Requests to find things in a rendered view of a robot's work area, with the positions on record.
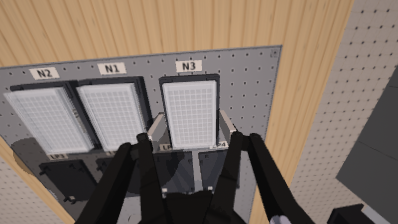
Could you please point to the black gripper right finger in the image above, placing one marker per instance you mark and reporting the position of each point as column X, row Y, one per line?
column 279, row 204

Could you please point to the black l-shaped nest locator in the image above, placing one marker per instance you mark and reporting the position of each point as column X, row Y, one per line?
column 70, row 88

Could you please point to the black l-shaped nest bracket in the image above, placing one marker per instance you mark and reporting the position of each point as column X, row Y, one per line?
column 191, row 78

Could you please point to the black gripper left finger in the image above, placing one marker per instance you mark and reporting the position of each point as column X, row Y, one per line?
column 105, row 204

